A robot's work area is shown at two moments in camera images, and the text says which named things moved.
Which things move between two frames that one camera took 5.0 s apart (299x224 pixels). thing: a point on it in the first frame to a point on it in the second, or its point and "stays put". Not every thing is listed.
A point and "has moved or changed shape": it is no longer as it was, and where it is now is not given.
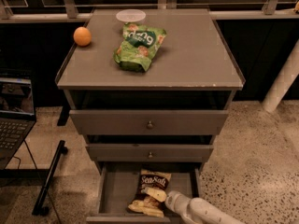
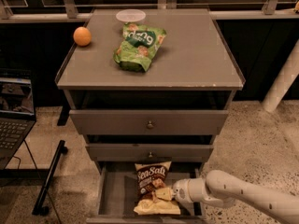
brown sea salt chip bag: x=145 y=203 has moved or changed shape
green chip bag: x=138 y=46 stays put
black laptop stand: x=42 y=207 stays put
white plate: x=131 y=15 stays put
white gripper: x=175 y=202 to x=180 y=191
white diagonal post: x=283 y=82 stays put
